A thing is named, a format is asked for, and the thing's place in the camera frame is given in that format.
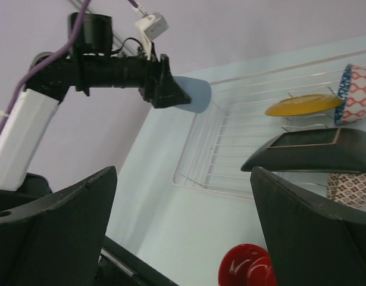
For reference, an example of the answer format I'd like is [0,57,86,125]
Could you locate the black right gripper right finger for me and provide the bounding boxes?
[251,167,366,285]

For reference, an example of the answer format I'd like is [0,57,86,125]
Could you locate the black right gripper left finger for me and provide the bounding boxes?
[0,166,117,285]

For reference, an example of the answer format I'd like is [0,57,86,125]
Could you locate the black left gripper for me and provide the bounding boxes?
[139,54,192,108]

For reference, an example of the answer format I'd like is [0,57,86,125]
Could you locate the light blue cup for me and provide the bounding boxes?
[174,76,212,114]

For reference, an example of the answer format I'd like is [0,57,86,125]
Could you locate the black floral mug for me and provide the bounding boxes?
[218,244,277,286]

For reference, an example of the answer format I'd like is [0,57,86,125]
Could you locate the clear wire dish rack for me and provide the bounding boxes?
[172,47,366,202]

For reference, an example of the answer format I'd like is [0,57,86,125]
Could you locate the brown lattice pattern bowl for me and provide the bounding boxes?
[326,173,366,209]

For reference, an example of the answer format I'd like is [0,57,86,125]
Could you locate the black floral square plate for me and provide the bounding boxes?
[240,128,366,174]

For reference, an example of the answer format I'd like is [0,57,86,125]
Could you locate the yellow round plate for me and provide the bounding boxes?
[265,94,343,117]

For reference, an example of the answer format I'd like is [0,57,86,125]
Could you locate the blue triangle pattern bowl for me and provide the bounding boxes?
[334,64,366,126]

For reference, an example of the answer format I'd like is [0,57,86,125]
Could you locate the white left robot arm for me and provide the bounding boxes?
[0,11,192,200]

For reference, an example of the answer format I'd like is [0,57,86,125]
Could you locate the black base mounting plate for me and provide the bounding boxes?
[93,237,177,286]

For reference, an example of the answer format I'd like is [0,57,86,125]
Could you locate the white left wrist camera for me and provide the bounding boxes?
[135,12,169,60]

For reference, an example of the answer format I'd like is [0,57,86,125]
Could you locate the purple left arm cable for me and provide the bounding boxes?
[0,0,142,150]

